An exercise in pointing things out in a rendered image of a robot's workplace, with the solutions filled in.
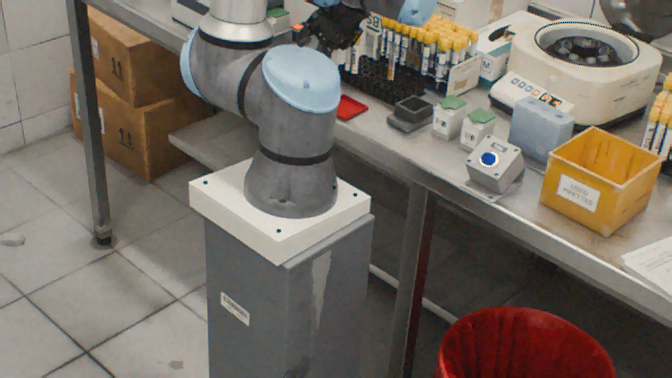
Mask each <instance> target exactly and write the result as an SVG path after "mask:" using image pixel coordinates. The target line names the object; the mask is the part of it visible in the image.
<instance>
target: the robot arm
mask: <svg viewBox="0 0 672 378"><path fill-rule="evenodd" d="M304 1H306V2H308V4H311V5H313V6H315V7H318V8H319V9H317V10H315V11H314V12H313V13H312V14H311V15H310V17H309V18H308V19H307V21H306V22H305V25H304V27H303V28H302V30H301V31H300V33H299V35H298V40H297V44H298V45H293V44H284V45H278V46H275V48H273V39H274V28H273V26H272V24H271V23H269V22H268V21H267V20H266V18H265V15H266V4H267V0H210V11H209V13H207V14H206V15H205V16H204V17H202V18H201V19H200V21H198V26H197V27H195V28H194V29H193V30H192V31H191V33H190V34H189V35H188V37H187V39H188V42H187V43H184V45H183V48H182V52H181V60H180V65H181V72H182V76H183V80H184V82H185V84H186V85H187V87H188V88H189V89H190V90H191V91H193V92H194V93H195V94H197V95H199V96H201V97H202V98H203V99H204V101H206V102H207V103H209V104H212V105H216V106H219V107H221V108H223V109H226V110H228V111H230V112H232V113H234V114H236V115H238V116H241V117H243V118H245V119H247V120H250V121H252V122H254V124H256V125H258V127H259V132H258V145H257V149H256V153H255V155H254V157H253V160H252V162H251V165H250V167H249V169H248V170H247V172H246V175H245V178H244V196H245V198H246V199H247V201H248V202H249V203H250V204H251V205H252V206H254V208H255V209H257V210H258V211H260V212H262V213H266V214H268V215H271V216H275V217H279V218H285V219H307V218H313V217H317V216H320V215H323V214H325V213H327V212H329V211H330V210H331V209H332V208H333V206H334V205H335V203H336V201H337V194H338V183H337V177H336V173H335V168H334V164H333V160H332V147H333V139H334V131H335V123H336V114H337V107H338V104H339V101H340V89H339V86H340V75H339V72H338V68H337V66H336V65H335V64H334V62H333V61H332V60H331V59H332V56H333V55H332V53H333V51H334V50H335V51H336V50H339V49H340V50H341V51H344V50H346V49H349V48H350V47H351V48H353V46H354V45H355V43H356V42H357V40H358V39H359V38H360V36H361V35H362V33H363V32H364V31H363V29H362V28H361V27H360V26H359V24H360V23H361V21H362V20H364V19H366V18H368V17H369V16H370V14H372V13H375V14H378V15H380V16H383V17H386V18H388V19H391V20H394V21H397V22H398V23H399V24H402V23H403V24H406V25H409V26H413V27H419V26H423V25H424V24H426V23H427V22H428V21H429V19H430V18H431V16H432V15H433V13H434V9H435V6H436V2H437V0H304ZM370 12H372V13H370ZM358 34H359V35H358ZM357 35H358V37H357V38H356V36H357ZM355 38H356V40H355V41H354V39H355Z"/></svg>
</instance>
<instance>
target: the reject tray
mask: <svg viewBox="0 0 672 378"><path fill-rule="evenodd" d="M367 110H368V106H367V105H365V104H363V103H361V102H359V101H357V100H355V99H353V98H351V97H349V96H346V94H344V93H342V94H340V101H339V104H338V107H337V114H336V117H338V118H340V119H342V120H344V121H345V120H347V119H350V118H352V117H354V116H357V115H359V114H361V113H363V112H365V111H367Z"/></svg>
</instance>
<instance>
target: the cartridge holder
mask: <svg viewBox="0 0 672 378"><path fill-rule="evenodd" d="M433 106H434V105H433V104H431V103H429V102H426V101H424V100H422V98H420V97H418V96H416V95H412V96H410V97H408V99H406V100H403V101H400V102H398V103H396V104H395V108H394V113H392V114H390V115H387V120H386V121H388V122H389V124H391V125H393V126H395V127H397V128H398V129H400V130H402V131H405V132H406V133H408V132H410V131H412V130H414V129H416V128H418V127H420V126H423V124H425V123H427V122H430V121H432V120H433V117H434V109H433Z"/></svg>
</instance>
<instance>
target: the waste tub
mask: <svg viewBox="0 0 672 378"><path fill-rule="evenodd" d="M548 155H549V159H548V163H547V167H546V172H545V176H544V180H543V186H542V190H541V194H540V199H539V203H541V204H543V206H545V207H547V208H549V209H551V210H553V211H556V212H557V213H559V214H561V215H563V216H565V217H567V218H569V219H572V220H574V221H575V222H577V223H579V224H581V225H583V226H585V228H588V229H590V230H592V231H593V232H595V233H597V234H599V235H601V236H604V237H606V238H608V237H609V236H610V235H611V234H613V233H614V232H615V231H617V230H619V229H620V228H621V227H623V226H624V224H625V223H627V222H628V221H629V220H630V219H632V218H634V217H635V216H637V215H638V214H639V213H640V212H642V211H643V210H644V209H646V208H647V205H649V201H650V198H651V195H652V192H653V189H654V185H655V181H656V178H657V175H658V172H659V168H660V165H662V161H663V160H664V159H665V157H663V156H659V155H657V154H655V153H653V152H651V151H648V150H645V149H643V148H641V147H639V146H636V145H634V144H631V143H629V142H627V141H625V139H622V138H620V137H618V136H615V135H613V134H610V133H608V132H606V131H604V130H601V129H598V128H596V127H594V126H591V127H590V128H588V129H587V130H584V131H582V132H581V133H579V134H578V135H576V137H574V138H573V139H571V140H569V141H567V142H565V143H564V144H562V145H561V146H559V147H557V148H556V149H554V150H551V151H550V152H548Z"/></svg>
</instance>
